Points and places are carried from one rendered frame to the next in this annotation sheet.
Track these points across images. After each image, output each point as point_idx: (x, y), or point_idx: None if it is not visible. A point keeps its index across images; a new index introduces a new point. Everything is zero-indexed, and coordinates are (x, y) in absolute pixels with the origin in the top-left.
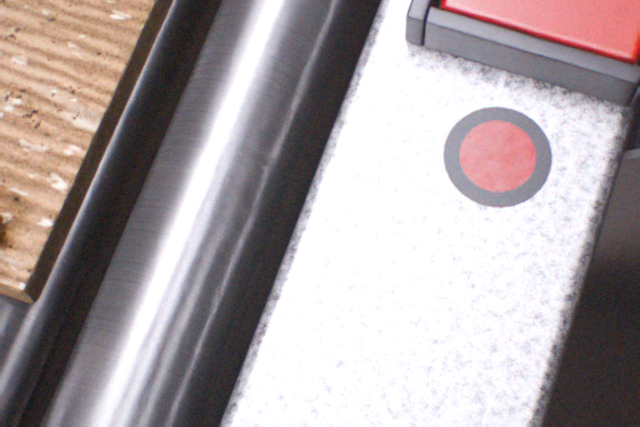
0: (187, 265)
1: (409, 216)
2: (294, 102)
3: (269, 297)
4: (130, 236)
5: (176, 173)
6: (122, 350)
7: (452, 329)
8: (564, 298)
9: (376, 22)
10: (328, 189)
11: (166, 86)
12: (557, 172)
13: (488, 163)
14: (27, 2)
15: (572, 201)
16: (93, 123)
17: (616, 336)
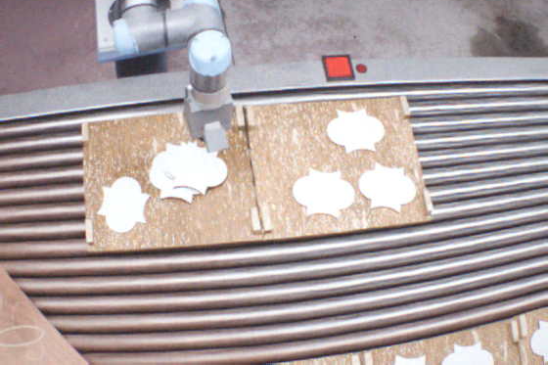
0: (389, 89)
1: (372, 73)
2: (367, 88)
3: (387, 83)
4: (389, 97)
5: (382, 94)
6: (400, 91)
7: (380, 67)
8: (371, 59)
9: (353, 84)
10: (374, 81)
11: None
12: (359, 63)
13: (362, 68)
14: (377, 110)
15: (361, 61)
16: (385, 98)
17: None
